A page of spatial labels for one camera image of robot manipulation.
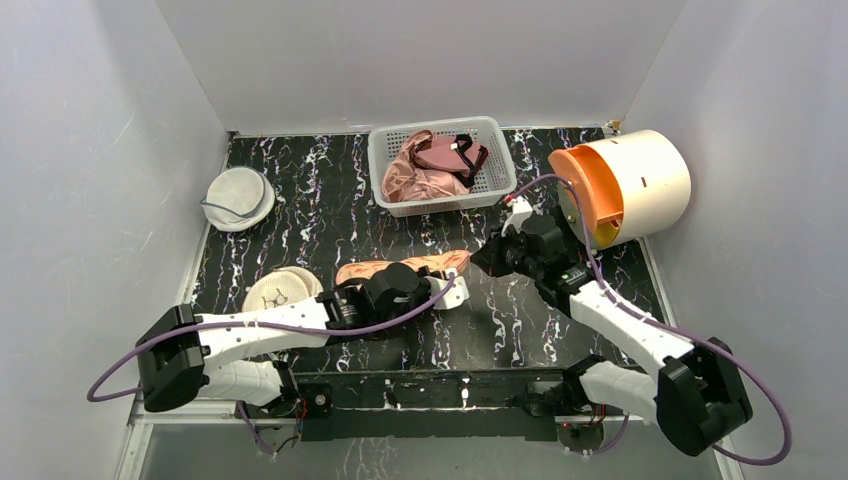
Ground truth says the peach patterned mesh laundry bag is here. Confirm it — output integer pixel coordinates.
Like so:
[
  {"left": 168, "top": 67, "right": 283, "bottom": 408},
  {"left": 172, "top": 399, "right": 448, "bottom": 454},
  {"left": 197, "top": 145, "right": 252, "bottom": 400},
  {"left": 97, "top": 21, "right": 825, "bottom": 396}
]
[{"left": 334, "top": 249, "right": 471, "bottom": 286}]

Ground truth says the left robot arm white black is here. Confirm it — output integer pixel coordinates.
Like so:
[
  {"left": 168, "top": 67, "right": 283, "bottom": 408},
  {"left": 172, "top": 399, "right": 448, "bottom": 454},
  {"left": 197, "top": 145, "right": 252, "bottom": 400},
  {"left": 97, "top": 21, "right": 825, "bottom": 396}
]
[{"left": 135, "top": 263, "right": 458, "bottom": 416}]

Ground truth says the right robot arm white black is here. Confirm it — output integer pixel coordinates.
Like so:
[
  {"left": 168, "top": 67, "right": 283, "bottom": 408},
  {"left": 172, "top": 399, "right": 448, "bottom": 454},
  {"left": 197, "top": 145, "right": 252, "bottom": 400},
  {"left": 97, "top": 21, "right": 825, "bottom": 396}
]
[{"left": 471, "top": 215, "right": 753, "bottom": 456}]

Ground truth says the pink bra black trim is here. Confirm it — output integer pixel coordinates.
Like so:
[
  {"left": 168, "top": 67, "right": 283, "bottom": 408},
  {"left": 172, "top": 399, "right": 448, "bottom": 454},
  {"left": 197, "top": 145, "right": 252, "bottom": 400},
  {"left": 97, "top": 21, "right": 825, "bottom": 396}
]
[{"left": 412, "top": 134, "right": 489, "bottom": 188}]

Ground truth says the round white mesh laundry bag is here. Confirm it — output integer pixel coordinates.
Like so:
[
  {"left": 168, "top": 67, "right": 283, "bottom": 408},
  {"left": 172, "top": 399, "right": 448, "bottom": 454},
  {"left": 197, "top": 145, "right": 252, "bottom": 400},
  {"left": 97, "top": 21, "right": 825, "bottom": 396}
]
[{"left": 200, "top": 166, "right": 276, "bottom": 233}]

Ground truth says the white plastic basket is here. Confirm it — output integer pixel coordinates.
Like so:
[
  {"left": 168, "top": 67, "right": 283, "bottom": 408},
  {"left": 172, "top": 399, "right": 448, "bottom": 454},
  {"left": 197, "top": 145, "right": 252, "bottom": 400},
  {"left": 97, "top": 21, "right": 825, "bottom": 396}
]
[{"left": 367, "top": 116, "right": 517, "bottom": 217}]

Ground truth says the pink satin garment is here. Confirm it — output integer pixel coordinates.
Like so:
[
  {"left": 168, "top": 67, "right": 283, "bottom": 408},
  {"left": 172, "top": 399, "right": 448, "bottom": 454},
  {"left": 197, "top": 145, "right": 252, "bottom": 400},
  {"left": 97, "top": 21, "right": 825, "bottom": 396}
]
[{"left": 381, "top": 130, "right": 471, "bottom": 203}]

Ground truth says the white orange toy washing drum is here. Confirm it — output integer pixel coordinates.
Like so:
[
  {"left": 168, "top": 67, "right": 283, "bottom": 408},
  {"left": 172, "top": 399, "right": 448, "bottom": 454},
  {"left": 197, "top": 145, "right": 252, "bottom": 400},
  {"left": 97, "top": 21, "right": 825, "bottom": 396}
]
[{"left": 548, "top": 130, "right": 692, "bottom": 250}]

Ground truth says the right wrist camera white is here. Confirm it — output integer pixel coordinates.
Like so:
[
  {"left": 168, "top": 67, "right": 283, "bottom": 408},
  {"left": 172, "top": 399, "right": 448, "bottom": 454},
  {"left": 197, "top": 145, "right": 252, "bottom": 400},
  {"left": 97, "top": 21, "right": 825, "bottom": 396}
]
[{"left": 500, "top": 195, "right": 534, "bottom": 237}]

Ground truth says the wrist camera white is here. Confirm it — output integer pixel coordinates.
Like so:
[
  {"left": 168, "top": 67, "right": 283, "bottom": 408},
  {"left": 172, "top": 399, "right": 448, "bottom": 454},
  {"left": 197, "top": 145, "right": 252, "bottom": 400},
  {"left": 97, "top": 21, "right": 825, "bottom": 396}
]
[
  {"left": 500, "top": 195, "right": 534, "bottom": 237},
  {"left": 425, "top": 268, "right": 470, "bottom": 310}
]

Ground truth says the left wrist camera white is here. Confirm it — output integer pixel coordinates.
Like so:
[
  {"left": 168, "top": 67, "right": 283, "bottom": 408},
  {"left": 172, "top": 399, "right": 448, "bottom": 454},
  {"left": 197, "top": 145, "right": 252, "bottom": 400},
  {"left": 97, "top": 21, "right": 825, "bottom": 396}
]
[{"left": 425, "top": 268, "right": 470, "bottom": 310}]

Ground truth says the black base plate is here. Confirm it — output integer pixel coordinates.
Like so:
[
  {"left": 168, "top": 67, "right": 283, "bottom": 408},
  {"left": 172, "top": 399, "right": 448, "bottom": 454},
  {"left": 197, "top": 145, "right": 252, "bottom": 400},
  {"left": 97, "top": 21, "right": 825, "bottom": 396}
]
[{"left": 297, "top": 368, "right": 597, "bottom": 442}]

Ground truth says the aluminium frame rail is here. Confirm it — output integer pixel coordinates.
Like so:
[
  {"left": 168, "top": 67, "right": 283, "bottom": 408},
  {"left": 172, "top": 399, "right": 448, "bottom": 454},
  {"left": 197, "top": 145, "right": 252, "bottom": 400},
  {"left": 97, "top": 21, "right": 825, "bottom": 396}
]
[{"left": 113, "top": 218, "right": 743, "bottom": 480}]

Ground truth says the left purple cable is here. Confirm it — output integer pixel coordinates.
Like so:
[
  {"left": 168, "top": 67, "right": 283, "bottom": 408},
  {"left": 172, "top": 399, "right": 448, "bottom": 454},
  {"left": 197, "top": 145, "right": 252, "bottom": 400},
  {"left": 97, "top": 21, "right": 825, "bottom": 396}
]
[{"left": 86, "top": 272, "right": 458, "bottom": 458}]

